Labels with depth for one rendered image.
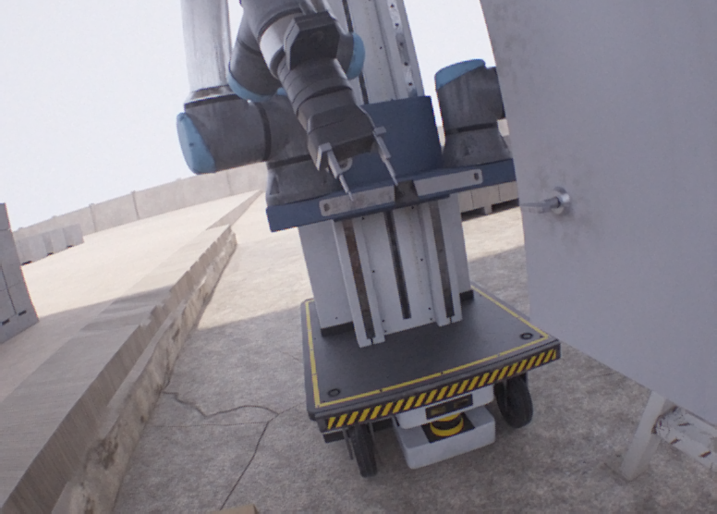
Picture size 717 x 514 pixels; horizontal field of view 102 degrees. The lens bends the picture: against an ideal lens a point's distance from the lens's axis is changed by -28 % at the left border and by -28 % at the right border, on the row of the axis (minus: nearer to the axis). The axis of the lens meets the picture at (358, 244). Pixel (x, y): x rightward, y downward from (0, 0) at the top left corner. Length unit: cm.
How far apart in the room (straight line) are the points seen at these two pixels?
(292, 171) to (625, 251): 75
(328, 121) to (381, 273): 84
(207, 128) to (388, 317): 79
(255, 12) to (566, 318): 52
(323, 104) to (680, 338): 41
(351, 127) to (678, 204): 33
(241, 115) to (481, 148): 58
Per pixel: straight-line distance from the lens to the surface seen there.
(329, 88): 46
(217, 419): 174
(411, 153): 113
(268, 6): 55
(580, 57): 35
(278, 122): 92
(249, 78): 64
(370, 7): 130
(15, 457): 133
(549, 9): 38
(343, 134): 44
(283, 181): 93
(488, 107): 107
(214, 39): 92
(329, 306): 136
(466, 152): 104
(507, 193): 502
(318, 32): 45
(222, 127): 88
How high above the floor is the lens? 87
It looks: 12 degrees down
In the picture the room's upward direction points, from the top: 12 degrees counter-clockwise
